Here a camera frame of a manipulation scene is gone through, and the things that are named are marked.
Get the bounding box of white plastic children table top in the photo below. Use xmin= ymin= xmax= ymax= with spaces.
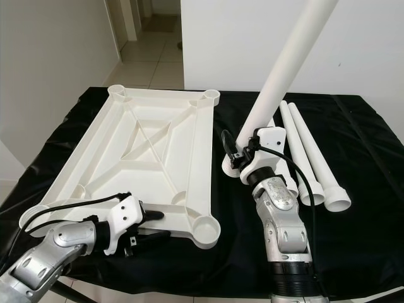
xmin=19 ymin=84 xmax=222 ymax=247

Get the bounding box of brown door mat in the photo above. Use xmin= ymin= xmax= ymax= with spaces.
xmin=142 ymin=16 xmax=181 ymax=32

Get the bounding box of black table cloth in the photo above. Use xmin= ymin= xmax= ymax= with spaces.
xmin=0 ymin=87 xmax=404 ymax=297

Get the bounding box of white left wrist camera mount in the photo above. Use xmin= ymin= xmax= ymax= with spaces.
xmin=106 ymin=193 xmax=146 ymax=255

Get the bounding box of white door frame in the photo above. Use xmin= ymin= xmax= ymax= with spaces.
xmin=104 ymin=0 xmax=133 ymax=42

